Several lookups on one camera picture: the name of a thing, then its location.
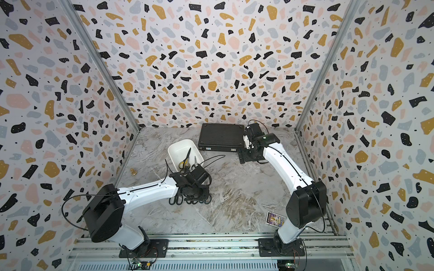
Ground black handled steel scissors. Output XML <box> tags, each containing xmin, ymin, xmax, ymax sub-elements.
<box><xmin>185</xmin><ymin>195</ymin><xmax>212</xmax><ymax>205</ymax></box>

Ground yellow black scissors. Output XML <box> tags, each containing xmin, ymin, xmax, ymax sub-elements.
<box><xmin>178</xmin><ymin>148</ymin><xmax>191</xmax><ymax>171</ymax></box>

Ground all black scissors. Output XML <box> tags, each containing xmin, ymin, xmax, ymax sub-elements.
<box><xmin>169</xmin><ymin>194</ymin><xmax>184</xmax><ymax>206</ymax></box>

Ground white plastic storage box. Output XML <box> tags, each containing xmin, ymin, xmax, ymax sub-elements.
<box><xmin>167</xmin><ymin>139</ymin><xmax>205</xmax><ymax>171</ymax></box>

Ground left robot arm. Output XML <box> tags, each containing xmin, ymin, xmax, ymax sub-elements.
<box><xmin>83</xmin><ymin>165</ymin><xmax>212</xmax><ymax>256</ymax></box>

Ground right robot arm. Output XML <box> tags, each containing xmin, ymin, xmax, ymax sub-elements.
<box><xmin>242</xmin><ymin>133</ymin><xmax>327</xmax><ymax>247</ymax></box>

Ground purple card box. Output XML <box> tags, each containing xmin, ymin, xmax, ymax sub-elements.
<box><xmin>266</xmin><ymin>211</ymin><xmax>285</xmax><ymax>228</ymax></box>

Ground black ribbed hard case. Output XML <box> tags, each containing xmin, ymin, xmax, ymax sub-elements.
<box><xmin>198</xmin><ymin>123</ymin><xmax>245</xmax><ymax>152</ymax></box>

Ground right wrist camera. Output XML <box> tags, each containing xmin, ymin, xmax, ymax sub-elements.
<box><xmin>243</xmin><ymin>123</ymin><xmax>264</xmax><ymax>149</ymax></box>

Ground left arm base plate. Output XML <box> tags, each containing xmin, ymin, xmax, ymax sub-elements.
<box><xmin>119</xmin><ymin>239</ymin><xmax>169</xmax><ymax>259</ymax></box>

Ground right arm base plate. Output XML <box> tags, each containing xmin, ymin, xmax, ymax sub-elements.
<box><xmin>258</xmin><ymin>237</ymin><xmax>306</xmax><ymax>257</ymax></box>

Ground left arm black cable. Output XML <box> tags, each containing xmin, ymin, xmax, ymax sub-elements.
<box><xmin>61</xmin><ymin>192</ymin><xmax>113</xmax><ymax>232</ymax></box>

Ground aluminium rail frame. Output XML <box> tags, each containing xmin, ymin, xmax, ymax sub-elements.
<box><xmin>66</xmin><ymin>232</ymin><xmax>360</xmax><ymax>271</ymax></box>

